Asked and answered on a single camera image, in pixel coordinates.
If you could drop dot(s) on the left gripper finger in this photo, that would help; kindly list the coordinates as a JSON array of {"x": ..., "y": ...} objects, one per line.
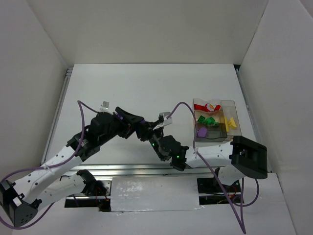
[
  {"x": 126, "y": 130},
  {"x": 128, "y": 118}
]

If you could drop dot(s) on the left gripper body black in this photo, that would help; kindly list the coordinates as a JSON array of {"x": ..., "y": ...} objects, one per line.
[{"x": 121, "y": 121}]

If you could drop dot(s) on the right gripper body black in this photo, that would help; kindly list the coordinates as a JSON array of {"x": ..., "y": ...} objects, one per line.
[{"x": 151, "y": 132}]

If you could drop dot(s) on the purple round flower lego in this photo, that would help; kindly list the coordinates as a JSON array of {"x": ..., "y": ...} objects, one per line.
[{"x": 202, "y": 132}]

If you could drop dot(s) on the green square lego brick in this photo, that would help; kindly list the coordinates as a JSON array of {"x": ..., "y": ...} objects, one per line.
[
  {"x": 210, "y": 121},
  {"x": 202, "y": 120}
]

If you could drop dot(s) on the red curved lego brick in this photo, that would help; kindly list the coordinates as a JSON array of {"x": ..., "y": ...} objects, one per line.
[{"x": 201, "y": 108}]

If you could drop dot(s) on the small red lego brick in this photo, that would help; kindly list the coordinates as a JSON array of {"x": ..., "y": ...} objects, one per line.
[{"x": 217, "y": 108}]

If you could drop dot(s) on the yellow half round lego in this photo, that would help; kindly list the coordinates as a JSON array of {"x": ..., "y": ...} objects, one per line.
[{"x": 232, "y": 124}]

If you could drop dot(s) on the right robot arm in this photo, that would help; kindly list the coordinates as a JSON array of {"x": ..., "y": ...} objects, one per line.
[{"x": 233, "y": 160}]

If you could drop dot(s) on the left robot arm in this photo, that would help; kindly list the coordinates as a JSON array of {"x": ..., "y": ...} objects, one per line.
[{"x": 25, "y": 197}]

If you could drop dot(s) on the clear plastic container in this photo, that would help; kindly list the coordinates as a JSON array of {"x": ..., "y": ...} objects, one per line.
[{"x": 213, "y": 102}]

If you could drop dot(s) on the red flower lego piece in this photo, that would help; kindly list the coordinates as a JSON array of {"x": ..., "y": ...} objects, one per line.
[{"x": 209, "y": 107}]

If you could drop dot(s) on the white taped panel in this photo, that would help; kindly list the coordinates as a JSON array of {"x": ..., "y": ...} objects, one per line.
[{"x": 138, "y": 194}]

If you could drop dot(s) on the amber plastic container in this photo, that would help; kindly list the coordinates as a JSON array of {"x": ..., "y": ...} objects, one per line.
[{"x": 218, "y": 116}]

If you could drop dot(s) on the tall smoky plastic container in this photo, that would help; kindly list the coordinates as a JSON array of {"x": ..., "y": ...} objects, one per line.
[{"x": 229, "y": 110}]

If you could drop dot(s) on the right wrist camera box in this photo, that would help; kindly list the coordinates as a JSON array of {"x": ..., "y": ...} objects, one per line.
[{"x": 164, "y": 120}]

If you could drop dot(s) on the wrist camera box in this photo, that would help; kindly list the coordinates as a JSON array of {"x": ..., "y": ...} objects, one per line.
[
  {"x": 104, "y": 107},
  {"x": 164, "y": 120}
]

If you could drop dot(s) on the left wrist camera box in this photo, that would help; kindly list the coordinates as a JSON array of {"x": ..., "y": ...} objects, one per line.
[{"x": 104, "y": 107}]

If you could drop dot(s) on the aluminium front rail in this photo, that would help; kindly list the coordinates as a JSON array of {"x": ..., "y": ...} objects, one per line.
[{"x": 135, "y": 170}]

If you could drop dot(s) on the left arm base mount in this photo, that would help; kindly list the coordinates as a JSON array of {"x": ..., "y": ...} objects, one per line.
[{"x": 97, "y": 200}]

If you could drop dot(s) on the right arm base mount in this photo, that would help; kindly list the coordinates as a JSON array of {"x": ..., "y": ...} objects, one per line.
[{"x": 210, "y": 193}]

